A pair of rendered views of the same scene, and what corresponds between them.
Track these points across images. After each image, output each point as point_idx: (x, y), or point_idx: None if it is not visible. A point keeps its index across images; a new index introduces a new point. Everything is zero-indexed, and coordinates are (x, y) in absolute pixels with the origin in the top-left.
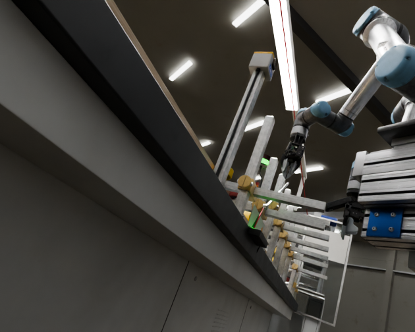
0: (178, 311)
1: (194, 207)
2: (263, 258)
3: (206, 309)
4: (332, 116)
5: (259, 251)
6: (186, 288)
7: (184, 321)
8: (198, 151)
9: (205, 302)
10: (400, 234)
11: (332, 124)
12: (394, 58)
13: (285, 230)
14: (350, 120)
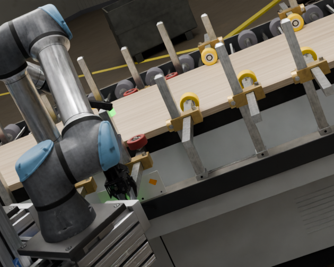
0: (188, 248)
1: None
2: (193, 192)
3: (254, 216)
4: (39, 89)
5: (165, 201)
6: (177, 231)
7: (211, 247)
8: None
9: (242, 214)
10: None
11: (48, 94)
12: None
13: (297, 68)
14: (42, 89)
